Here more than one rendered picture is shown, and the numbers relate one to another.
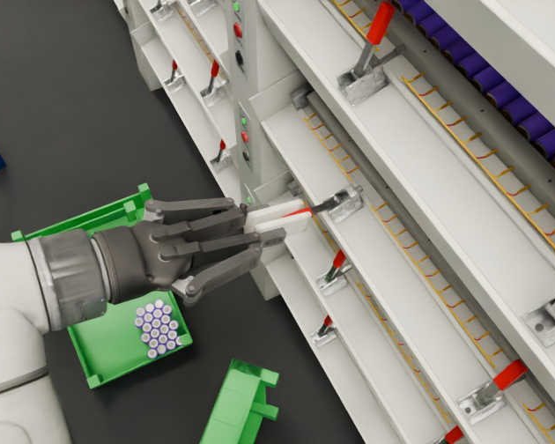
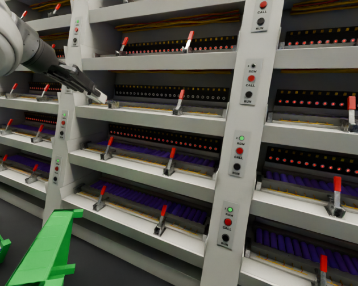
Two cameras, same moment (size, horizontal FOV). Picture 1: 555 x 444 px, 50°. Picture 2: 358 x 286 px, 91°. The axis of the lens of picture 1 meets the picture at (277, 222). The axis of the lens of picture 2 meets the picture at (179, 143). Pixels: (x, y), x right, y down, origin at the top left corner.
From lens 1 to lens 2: 73 cm
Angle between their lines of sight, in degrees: 64
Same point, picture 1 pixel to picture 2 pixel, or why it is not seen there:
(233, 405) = (59, 220)
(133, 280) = (50, 50)
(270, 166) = (74, 131)
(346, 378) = (115, 214)
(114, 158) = not seen: outside the picture
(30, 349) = not seen: hidden behind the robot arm
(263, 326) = not seen: hidden behind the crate
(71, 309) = (23, 29)
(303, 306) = (86, 203)
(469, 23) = (152, 7)
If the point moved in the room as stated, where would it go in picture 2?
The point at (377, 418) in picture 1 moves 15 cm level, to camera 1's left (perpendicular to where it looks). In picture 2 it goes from (134, 219) to (89, 228)
